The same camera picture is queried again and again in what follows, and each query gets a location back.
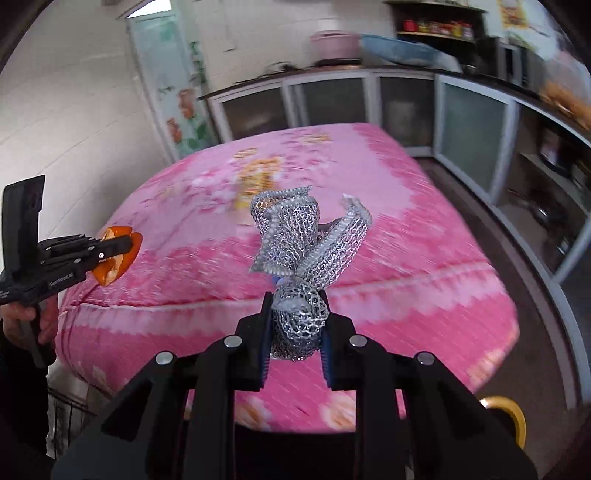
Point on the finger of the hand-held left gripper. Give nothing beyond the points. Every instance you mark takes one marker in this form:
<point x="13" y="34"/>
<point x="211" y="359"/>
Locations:
<point x="92" y="249"/>

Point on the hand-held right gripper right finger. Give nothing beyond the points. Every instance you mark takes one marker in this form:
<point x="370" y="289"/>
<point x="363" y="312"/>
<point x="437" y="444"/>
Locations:
<point x="325" y="353"/>

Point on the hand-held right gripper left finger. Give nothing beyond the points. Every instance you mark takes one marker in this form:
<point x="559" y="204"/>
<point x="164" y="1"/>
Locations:
<point x="264" y="341"/>

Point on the silver mesh net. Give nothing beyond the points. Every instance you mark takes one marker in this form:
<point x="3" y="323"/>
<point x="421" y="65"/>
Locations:
<point x="295" y="240"/>

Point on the yellow rimmed bin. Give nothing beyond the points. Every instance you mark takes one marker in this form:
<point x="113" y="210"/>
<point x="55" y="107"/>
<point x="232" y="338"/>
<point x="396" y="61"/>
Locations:
<point x="505" y="408"/>

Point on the person's left forearm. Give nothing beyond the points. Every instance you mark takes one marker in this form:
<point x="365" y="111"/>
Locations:
<point x="18" y="392"/>

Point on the person's left hand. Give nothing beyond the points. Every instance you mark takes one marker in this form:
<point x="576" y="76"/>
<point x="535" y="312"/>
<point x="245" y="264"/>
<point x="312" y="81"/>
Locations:
<point x="48" y="318"/>

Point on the pink floral blanket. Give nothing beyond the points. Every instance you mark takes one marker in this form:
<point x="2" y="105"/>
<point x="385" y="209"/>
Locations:
<point x="392" y="286"/>

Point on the glass door with flower stickers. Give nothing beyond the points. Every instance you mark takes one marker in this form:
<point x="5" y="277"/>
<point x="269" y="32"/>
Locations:
<point x="161" y="83"/>

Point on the black induction cooker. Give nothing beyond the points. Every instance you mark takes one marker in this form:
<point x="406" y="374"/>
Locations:
<point x="337" y="61"/>

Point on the pink lidded pot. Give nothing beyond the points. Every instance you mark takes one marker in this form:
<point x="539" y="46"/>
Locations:
<point x="334" y="44"/>

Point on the blue plastic basin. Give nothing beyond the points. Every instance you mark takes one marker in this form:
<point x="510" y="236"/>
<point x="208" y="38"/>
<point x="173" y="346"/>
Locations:
<point x="397" y="50"/>

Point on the row of small jars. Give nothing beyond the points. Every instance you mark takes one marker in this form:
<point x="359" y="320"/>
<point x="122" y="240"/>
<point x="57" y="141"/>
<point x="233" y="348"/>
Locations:
<point x="438" y="28"/>

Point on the clear bag of oranges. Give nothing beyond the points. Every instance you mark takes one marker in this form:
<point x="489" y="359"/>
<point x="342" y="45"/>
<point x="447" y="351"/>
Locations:
<point x="563" y="92"/>

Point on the dark wooden corner shelf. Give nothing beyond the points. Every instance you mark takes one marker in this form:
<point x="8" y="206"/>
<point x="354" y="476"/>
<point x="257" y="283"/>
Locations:
<point x="438" y="9"/>

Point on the yellow wall poster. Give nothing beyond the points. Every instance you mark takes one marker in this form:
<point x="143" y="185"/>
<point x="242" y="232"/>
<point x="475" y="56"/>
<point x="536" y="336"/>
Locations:
<point x="512" y="11"/>

